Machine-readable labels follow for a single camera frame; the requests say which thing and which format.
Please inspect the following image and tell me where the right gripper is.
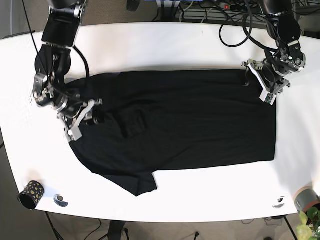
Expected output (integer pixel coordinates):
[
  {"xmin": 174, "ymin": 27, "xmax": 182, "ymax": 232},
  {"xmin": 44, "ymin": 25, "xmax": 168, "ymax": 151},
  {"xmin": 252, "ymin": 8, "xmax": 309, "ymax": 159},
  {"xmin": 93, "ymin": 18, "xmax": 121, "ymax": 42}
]
[{"xmin": 57, "ymin": 98, "xmax": 105, "ymax": 143}]

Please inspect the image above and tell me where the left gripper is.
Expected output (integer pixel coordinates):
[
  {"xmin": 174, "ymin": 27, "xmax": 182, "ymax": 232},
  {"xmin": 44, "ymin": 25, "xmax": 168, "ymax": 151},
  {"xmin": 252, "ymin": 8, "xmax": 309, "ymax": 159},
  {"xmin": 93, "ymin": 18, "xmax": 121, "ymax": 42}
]
[{"xmin": 242, "ymin": 57, "xmax": 291, "ymax": 106}]

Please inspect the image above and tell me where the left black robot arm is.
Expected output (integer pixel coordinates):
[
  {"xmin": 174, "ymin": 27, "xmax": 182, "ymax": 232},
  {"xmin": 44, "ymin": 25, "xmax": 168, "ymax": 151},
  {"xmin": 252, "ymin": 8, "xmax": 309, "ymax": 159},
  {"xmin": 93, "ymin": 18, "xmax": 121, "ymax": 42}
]
[{"xmin": 224, "ymin": 0, "xmax": 306, "ymax": 105}]

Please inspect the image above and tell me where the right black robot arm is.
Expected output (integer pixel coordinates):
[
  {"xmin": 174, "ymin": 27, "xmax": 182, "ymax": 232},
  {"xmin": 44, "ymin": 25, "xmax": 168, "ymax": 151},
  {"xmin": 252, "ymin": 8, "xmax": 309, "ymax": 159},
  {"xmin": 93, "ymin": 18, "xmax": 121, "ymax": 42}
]
[{"xmin": 32, "ymin": 0, "xmax": 103, "ymax": 142}]

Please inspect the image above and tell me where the black gold-dotted cup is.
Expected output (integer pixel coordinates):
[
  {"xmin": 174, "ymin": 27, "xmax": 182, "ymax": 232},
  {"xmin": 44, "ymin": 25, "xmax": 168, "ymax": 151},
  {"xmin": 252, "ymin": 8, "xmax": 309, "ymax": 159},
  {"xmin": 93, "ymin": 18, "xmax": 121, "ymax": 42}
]
[{"xmin": 17, "ymin": 180, "xmax": 45, "ymax": 210}]

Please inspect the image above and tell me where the grey tape roll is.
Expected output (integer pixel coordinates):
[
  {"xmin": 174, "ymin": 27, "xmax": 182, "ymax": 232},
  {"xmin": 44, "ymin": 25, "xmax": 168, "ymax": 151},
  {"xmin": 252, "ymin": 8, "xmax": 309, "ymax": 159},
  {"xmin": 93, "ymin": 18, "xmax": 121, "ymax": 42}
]
[{"xmin": 293, "ymin": 186, "xmax": 320, "ymax": 213}]

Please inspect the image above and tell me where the green potted plant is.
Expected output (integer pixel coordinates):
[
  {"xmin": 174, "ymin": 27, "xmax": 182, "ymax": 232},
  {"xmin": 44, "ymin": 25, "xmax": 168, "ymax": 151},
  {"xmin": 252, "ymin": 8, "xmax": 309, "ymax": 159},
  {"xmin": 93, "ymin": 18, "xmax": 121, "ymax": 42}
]
[{"xmin": 296, "ymin": 206, "xmax": 320, "ymax": 240}]

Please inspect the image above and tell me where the left table cable grommet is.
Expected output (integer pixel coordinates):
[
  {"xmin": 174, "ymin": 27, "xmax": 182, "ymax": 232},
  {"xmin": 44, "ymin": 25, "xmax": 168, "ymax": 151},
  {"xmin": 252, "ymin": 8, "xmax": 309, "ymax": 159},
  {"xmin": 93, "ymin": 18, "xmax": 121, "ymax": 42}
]
[{"xmin": 53, "ymin": 194, "xmax": 69, "ymax": 208}]

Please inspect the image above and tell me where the table cable grommet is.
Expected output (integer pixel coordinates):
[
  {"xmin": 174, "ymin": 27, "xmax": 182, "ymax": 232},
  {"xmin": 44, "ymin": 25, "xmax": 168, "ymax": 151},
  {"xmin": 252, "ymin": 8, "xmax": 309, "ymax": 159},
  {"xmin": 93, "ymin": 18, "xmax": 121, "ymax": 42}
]
[
  {"xmin": 53, "ymin": 194, "xmax": 69, "ymax": 208},
  {"xmin": 272, "ymin": 196, "xmax": 286, "ymax": 209}
]

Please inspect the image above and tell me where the right table cable grommet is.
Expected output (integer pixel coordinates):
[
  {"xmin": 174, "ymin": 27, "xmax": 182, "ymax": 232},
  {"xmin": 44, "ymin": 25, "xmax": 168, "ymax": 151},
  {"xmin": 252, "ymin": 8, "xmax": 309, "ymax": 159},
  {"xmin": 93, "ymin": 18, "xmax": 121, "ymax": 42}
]
[{"xmin": 272, "ymin": 196, "xmax": 286, "ymax": 209}]

